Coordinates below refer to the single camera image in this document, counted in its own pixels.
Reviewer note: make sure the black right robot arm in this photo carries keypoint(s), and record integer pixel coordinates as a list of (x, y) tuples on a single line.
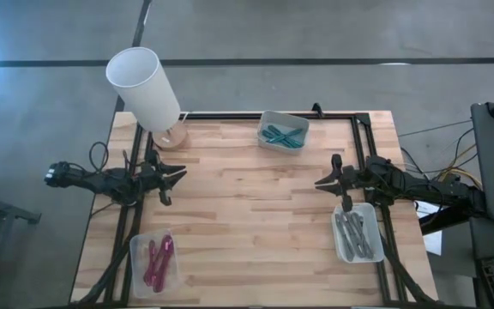
[(418, 186)]

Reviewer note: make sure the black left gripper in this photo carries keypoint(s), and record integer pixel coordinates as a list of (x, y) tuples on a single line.
[(152, 178)]

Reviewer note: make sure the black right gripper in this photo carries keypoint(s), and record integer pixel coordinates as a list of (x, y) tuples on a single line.
[(352, 178)]

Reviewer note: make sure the black aluminium table frame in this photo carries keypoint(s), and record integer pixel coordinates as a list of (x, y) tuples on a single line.
[(358, 129)]

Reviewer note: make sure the black metal stand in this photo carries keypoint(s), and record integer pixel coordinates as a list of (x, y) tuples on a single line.
[(2, 209)]

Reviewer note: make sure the white paper sheet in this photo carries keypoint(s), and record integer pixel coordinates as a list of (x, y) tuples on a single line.
[(433, 244)]

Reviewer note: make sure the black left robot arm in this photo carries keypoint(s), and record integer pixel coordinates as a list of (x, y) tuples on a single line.
[(101, 182)]

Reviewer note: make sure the white shade wooden base lamp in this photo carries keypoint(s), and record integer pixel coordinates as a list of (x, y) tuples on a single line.
[(144, 90)]

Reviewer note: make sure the white rectangular bin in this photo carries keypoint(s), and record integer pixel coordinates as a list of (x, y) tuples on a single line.
[(373, 214)]

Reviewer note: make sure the light grey rectangular bin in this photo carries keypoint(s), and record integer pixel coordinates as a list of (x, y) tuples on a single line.
[(283, 116)]

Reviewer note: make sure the black clamp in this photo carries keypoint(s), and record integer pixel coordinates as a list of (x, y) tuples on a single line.
[(317, 110)]

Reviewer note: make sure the clear plastic bin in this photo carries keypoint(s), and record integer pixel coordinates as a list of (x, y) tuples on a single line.
[(137, 249)]

